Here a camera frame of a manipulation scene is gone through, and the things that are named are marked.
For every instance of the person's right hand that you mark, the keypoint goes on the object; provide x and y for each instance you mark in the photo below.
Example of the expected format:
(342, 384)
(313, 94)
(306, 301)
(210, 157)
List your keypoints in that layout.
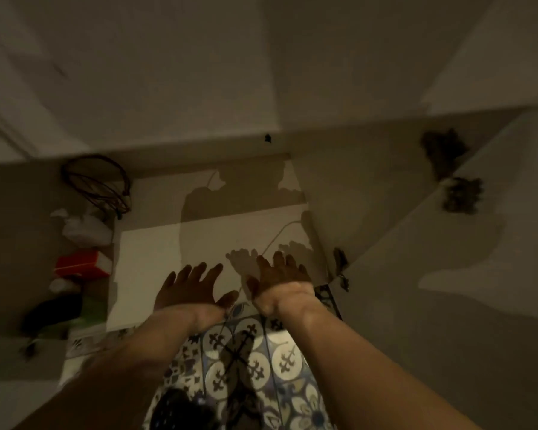
(280, 286)

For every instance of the person's left hand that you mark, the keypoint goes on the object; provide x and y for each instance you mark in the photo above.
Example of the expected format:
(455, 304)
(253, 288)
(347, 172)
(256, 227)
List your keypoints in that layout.
(192, 297)

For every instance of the person's left middle finger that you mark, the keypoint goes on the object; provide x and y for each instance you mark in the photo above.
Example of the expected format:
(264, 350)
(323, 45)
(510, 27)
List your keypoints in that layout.
(201, 275)

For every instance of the person's right thumb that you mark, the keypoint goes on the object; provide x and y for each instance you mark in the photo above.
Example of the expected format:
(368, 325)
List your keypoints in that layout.
(252, 287)

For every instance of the person's right little finger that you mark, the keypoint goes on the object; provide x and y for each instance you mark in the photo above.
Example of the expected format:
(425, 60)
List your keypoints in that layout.
(303, 273)

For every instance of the person's right middle finger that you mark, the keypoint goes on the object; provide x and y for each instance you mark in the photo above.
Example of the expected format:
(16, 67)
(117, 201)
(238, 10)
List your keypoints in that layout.
(279, 263)

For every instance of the person's left little finger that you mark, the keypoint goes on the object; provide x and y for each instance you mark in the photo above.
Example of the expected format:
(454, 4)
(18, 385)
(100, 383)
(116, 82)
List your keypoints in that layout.
(169, 284)

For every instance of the person's left thumb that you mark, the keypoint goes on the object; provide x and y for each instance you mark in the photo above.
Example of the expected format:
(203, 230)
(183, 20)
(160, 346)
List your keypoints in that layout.
(231, 300)

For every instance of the person's left forearm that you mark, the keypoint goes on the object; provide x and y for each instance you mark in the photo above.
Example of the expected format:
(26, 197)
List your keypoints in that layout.
(130, 362)

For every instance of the person's right forearm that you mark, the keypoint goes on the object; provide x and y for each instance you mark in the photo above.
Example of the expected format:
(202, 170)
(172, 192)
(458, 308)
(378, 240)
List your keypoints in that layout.
(354, 367)

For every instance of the small dark dust clump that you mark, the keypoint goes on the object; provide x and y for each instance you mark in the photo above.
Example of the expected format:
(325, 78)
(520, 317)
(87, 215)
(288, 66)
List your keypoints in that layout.
(340, 261)

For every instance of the green packet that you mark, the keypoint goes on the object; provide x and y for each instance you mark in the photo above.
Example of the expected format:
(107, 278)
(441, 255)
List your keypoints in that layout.
(92, 311)

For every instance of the red and white box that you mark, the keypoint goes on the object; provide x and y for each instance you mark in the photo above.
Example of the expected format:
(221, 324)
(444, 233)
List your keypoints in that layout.
(83, 265)

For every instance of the white plastic bag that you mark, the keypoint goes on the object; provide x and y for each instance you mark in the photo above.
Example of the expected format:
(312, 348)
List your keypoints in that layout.
(85, 229)

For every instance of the white bottle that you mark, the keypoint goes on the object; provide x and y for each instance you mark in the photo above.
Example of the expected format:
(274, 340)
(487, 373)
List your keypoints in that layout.
(64, 285)

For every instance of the black bag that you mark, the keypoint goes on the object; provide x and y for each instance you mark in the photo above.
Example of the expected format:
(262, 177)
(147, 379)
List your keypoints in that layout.
(54, 312)

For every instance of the dark dotted garment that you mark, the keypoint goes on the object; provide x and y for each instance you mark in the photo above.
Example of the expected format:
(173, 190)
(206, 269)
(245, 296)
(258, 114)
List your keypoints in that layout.
(179, 411)

